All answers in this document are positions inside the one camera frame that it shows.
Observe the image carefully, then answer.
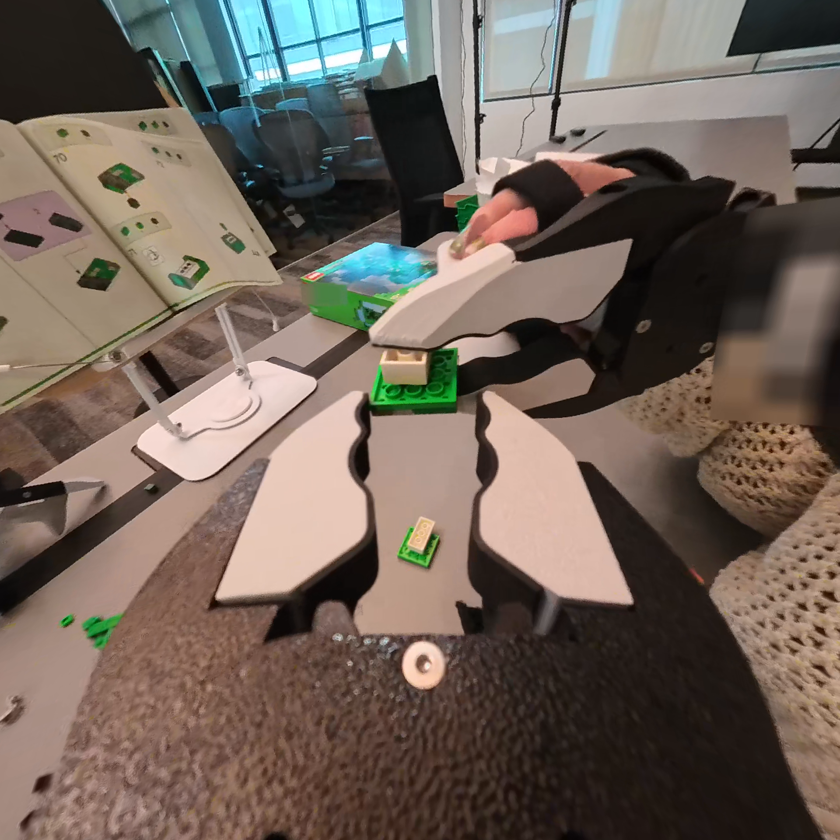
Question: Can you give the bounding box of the white book stand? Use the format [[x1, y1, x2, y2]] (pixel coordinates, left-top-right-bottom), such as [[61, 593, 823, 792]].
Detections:
[[92, 285, 318, 482]]

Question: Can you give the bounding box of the dark board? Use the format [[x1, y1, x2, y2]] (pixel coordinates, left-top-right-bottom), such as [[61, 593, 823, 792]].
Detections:
[[0, 0, 181, 126]]

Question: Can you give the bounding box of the white paper bag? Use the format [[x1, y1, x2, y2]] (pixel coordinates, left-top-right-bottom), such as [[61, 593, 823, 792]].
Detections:
[[476, 157, 532, 198]]

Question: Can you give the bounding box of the green lego panel with studs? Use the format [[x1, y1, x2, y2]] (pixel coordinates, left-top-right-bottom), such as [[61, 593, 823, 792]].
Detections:
[[397, 532, 442, 571]]

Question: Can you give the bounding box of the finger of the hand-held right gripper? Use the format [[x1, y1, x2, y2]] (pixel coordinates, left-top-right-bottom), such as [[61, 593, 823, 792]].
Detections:
[[457, 328, 601, 421], [369, 238, 635, 350]]

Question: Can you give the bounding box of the large paned window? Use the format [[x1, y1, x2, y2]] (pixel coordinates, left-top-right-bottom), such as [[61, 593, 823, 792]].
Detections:
[[223, 0, 434, 86]]

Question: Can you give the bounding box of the pile of green lego bricks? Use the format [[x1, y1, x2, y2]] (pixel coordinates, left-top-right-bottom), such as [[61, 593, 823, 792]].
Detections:
[[60, 612, 124, 651]]

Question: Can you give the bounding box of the person's knit sweater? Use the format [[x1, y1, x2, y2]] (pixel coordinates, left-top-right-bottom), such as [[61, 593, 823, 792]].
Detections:
[[710, 489, 840, 837]]

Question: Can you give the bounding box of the black light stand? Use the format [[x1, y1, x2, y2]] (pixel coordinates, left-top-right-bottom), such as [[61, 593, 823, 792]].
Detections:
[[548, 0, 573, 135], [469, 0, 488, 173]]

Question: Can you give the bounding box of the spare hand-held gripper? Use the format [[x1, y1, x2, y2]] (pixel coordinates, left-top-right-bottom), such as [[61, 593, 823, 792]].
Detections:
[[0, 479, 106, 578]]

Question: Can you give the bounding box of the grey meeting table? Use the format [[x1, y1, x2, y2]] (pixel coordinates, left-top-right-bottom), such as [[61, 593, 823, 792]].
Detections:
[[518, 115, 795, 173]]

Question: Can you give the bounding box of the lego instruction booklet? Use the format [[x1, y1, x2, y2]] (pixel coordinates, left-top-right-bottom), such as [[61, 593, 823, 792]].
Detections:
[[0, 108, 283, 411]]

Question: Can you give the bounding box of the person's right hand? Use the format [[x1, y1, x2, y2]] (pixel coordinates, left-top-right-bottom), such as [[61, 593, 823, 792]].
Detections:
[[449, 161, 636, 257]]

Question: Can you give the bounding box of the group of black office chairs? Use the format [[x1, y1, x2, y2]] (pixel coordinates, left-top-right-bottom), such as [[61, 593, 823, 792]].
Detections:
[[190, 79, 401, 244]]

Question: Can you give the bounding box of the black partition panel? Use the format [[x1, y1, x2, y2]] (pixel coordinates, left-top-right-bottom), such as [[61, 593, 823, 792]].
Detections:
[[364, 75, 463, 247]]

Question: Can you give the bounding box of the green lego box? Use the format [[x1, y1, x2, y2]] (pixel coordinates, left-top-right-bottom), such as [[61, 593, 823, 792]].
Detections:
[[301, 243, 441, 332]]

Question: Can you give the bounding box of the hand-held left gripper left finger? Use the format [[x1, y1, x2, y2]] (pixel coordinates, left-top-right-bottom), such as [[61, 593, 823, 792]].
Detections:
[[214, 392, 380, 631]]

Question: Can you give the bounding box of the dark wall screen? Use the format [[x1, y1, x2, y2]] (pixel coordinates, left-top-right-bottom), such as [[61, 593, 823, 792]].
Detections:
[[725, 0, 840, 58]]

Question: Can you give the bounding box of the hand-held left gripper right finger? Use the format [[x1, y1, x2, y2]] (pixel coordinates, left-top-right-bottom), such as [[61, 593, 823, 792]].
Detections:
[[470, 392, 635, 636]]

